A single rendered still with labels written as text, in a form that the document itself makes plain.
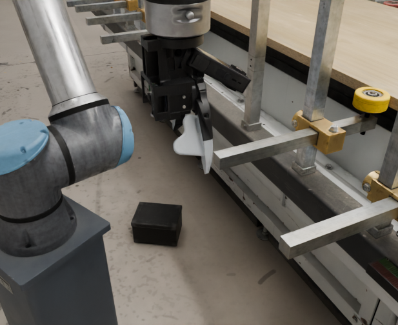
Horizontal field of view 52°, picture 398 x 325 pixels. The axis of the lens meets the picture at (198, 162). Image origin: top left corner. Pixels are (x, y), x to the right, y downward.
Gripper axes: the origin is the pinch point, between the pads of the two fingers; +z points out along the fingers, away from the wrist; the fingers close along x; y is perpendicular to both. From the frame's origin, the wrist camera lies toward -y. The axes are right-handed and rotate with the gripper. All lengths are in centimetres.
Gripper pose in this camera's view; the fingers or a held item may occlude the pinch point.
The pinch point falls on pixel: (193, 150)
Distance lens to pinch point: 69.1
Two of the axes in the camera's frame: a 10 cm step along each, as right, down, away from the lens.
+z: 0.0, 8.4, 5.5
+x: 3.7, 5.1, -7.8
